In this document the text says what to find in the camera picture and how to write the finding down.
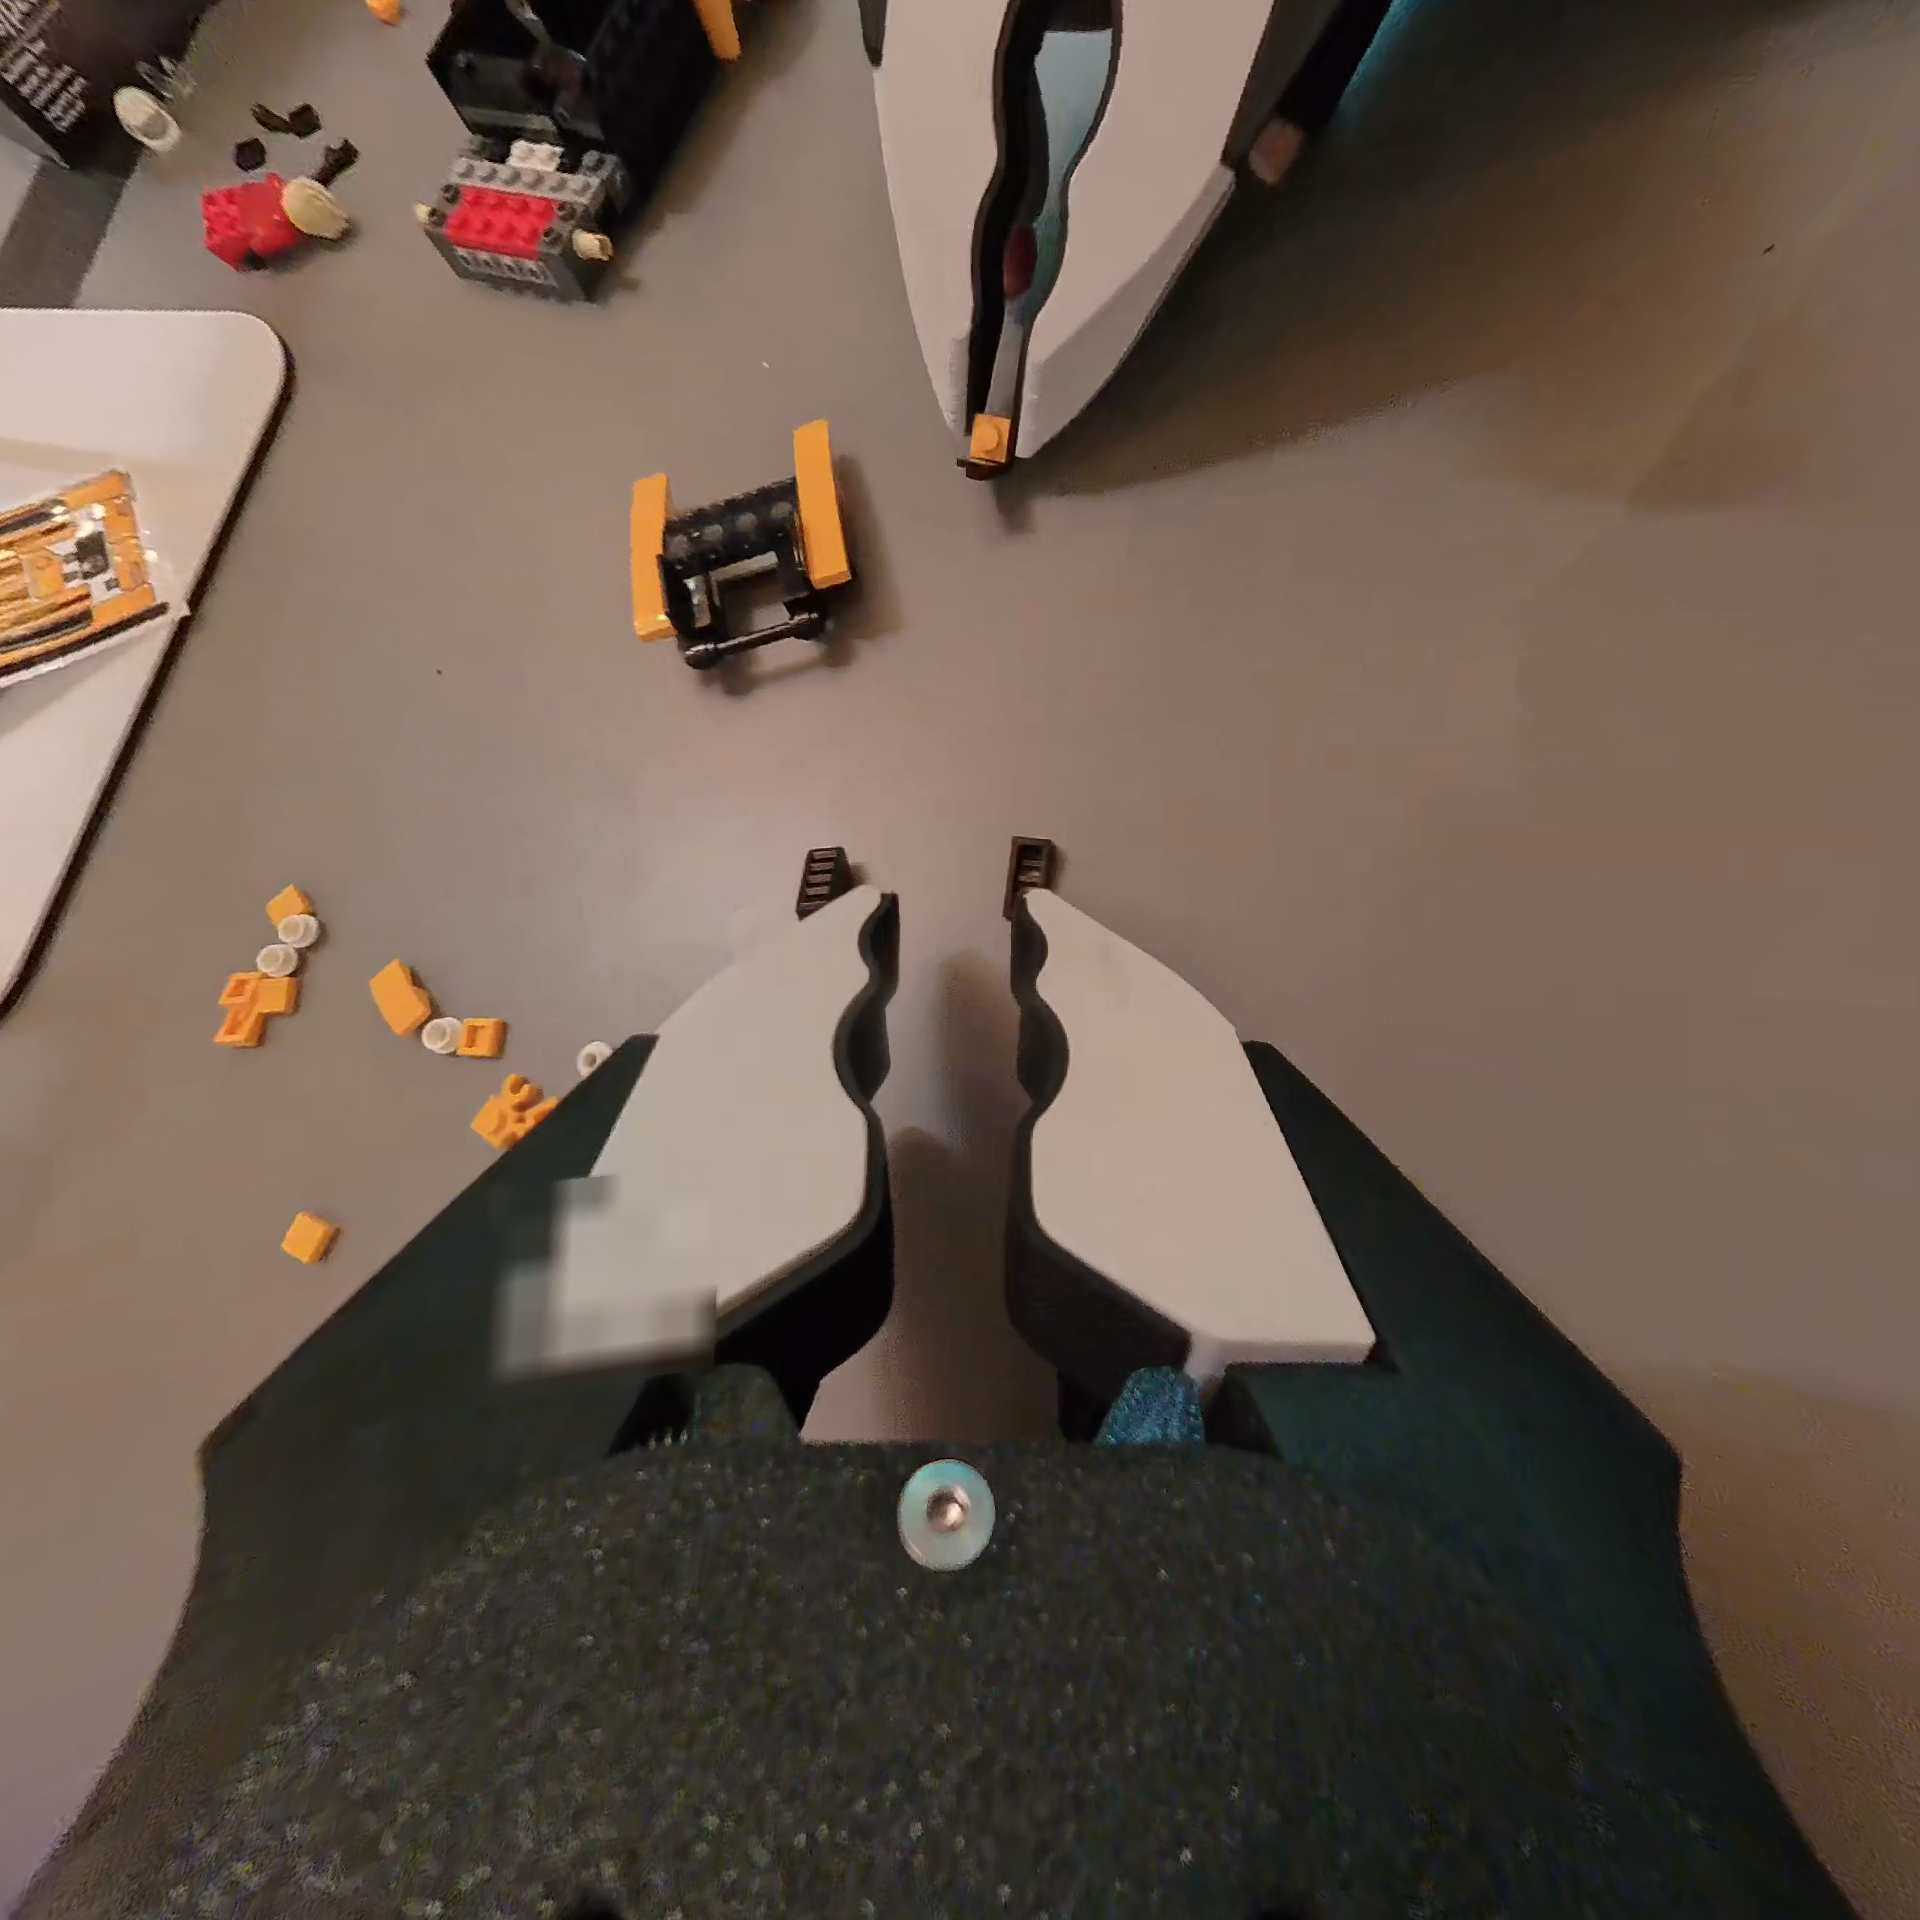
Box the lego set box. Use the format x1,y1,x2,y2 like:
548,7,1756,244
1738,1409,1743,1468
0,0,214,170

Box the scattered small lego pieces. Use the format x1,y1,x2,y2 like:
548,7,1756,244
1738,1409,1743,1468
214,885,618,1265

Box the lego car chassis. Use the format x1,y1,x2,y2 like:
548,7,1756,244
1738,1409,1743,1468
412,0,753,303

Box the sticker sheet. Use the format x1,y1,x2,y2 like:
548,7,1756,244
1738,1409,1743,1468
0,468,194,693

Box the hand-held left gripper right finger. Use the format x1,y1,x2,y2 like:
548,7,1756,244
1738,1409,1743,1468
1006,888,1379,1441

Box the orange black lego subassembly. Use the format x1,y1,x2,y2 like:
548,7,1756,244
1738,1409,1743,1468
626,416,860,672

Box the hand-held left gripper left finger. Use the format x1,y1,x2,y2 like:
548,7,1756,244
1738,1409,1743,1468
590,888,903,1427

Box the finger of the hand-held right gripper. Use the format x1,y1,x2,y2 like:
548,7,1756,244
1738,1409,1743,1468
871,0,1041,471
1002,0,1281,464

